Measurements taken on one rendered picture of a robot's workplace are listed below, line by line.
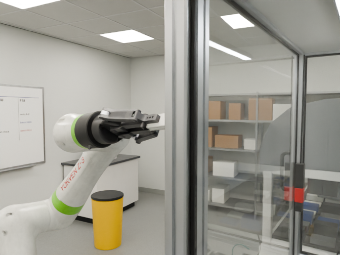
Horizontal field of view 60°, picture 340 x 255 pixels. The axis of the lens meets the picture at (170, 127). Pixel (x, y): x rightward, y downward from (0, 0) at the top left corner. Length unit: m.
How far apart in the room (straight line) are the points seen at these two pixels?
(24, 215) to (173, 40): 0.82
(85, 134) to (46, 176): 4.07
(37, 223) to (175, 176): 0.74
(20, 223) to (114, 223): 2.82
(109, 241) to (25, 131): 1.86
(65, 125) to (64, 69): 4.17
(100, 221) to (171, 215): 3.38
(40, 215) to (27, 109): 3.41
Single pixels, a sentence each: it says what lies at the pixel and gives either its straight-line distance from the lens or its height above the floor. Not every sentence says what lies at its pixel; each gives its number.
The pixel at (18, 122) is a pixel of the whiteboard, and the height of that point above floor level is 1.56.
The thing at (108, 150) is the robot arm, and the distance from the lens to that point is 0.90.
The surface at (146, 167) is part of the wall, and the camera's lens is 6.19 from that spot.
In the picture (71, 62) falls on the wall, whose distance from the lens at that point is 5.08.
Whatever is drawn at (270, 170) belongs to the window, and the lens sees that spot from 0.42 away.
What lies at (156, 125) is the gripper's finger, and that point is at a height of 1.69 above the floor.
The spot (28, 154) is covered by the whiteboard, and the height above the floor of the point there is 1.11.
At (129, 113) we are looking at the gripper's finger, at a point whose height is 1.72.
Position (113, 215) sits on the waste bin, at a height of 0.43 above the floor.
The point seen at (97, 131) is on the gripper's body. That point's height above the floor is 1.67.
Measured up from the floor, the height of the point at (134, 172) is 0.62.
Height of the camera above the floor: 1.72
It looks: 3 degrees down
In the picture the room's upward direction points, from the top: straight up
